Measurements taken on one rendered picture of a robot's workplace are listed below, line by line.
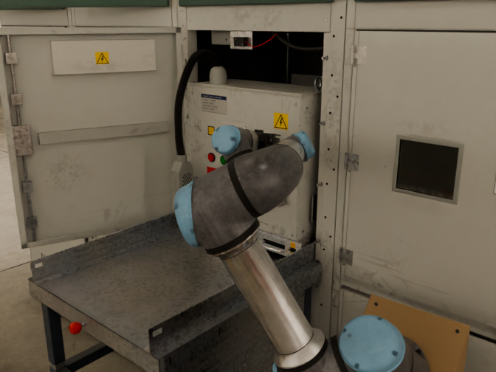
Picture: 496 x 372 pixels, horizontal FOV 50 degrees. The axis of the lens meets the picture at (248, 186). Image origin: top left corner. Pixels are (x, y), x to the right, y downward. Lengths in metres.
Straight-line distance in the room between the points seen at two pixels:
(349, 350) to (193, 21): 1.28
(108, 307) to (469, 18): 1.19
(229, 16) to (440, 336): 1.17
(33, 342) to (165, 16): 1.84
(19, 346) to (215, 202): 2.26
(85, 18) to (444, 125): 1.62
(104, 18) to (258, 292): 1.61
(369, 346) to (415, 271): 0.53
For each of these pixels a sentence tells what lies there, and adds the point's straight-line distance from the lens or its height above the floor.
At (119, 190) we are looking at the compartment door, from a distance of 2.05.
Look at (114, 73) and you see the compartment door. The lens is 1.97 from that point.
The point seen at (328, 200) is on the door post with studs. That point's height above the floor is 1.07.
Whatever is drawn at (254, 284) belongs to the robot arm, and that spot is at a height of 1.13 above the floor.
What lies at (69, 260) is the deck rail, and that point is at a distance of 1.80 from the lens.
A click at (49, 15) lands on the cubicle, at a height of 1.62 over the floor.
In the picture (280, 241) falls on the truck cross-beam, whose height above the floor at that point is 0.91.
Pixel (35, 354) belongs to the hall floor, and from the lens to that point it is 3.00.
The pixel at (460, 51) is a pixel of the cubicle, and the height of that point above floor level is 1.53.
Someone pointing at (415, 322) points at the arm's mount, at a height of 0.93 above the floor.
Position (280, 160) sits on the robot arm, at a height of 1.36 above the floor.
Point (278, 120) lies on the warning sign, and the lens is 1.66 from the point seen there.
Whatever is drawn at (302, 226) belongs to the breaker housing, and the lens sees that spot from 1.73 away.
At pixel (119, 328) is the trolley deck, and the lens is 1.45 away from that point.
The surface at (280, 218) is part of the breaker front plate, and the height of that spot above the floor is 0.98.
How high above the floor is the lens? 1.60
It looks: 17 degrees down
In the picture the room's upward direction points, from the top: straight up
